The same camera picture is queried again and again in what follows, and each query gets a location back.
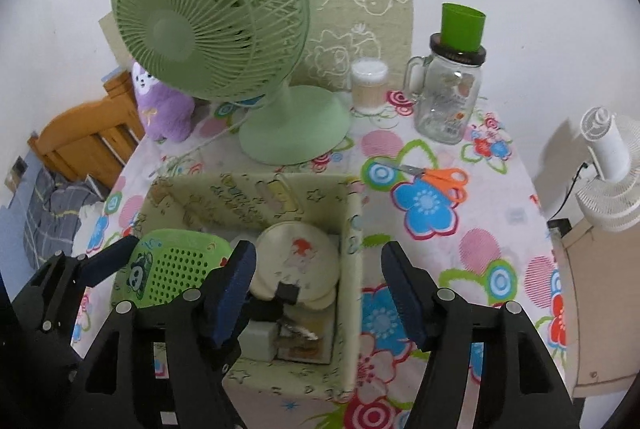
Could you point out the wall socket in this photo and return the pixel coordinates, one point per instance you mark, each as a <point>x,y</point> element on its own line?
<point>19,165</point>

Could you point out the green plastic cup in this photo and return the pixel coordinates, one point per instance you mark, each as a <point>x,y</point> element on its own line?
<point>462,26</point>

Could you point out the purple plush toy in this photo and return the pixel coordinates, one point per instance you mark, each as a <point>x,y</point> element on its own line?
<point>165,114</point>

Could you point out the cream round cartoon case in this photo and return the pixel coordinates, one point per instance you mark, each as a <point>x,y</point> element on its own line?
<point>300,254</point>

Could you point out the green desk fan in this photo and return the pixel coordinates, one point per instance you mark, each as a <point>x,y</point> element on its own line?
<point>200,9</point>

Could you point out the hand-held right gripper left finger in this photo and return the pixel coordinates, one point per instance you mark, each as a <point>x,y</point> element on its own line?
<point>235,294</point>

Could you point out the green perforated cartoon case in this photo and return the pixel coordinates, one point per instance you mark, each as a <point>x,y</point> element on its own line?
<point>175,264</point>

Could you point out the wooden bed headboard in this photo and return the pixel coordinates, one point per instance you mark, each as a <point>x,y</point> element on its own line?
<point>80,139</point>

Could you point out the glass mug jar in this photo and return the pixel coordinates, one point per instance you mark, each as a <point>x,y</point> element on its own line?
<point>445,104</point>

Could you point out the beige wooden cabinet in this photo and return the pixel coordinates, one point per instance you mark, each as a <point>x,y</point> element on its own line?
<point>605,309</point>

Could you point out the black plug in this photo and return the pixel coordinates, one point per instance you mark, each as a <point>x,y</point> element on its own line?
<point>286,293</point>

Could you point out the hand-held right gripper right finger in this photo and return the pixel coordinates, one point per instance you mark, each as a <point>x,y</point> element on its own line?
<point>405,296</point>

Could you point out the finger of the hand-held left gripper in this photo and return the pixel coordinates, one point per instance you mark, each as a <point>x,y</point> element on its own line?
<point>112,256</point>

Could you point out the patterned fabric storage box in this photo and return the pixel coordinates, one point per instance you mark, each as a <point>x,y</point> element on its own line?
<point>345,309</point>

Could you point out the white floor fan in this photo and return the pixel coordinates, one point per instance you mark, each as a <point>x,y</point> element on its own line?
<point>610,159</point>

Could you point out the white power adapter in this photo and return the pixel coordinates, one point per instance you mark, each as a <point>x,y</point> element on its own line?
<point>257,341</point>

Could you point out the floral tablecloth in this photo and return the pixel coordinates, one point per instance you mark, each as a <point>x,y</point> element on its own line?
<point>450,259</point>

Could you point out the grey plaid quilt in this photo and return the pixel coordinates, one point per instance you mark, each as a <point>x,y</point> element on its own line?
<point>55,214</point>

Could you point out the cotton swab container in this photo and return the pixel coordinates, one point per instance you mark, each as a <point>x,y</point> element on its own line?
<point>369,89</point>

